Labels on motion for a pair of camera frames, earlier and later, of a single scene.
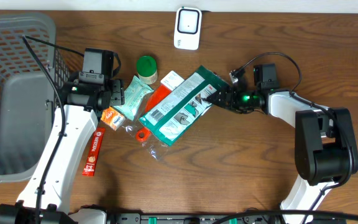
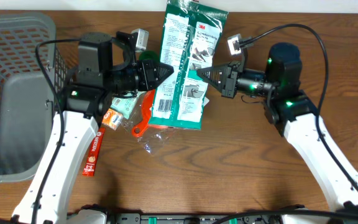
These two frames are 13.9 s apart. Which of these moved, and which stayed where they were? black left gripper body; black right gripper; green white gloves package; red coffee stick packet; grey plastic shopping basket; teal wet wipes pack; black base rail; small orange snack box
Moved: black left gripper body; green white gloves package; black right gripper
Stayed: grey plastic shopping basket; red coffee stick packet; black base rail; small orange snack box; teal wet wipes pack
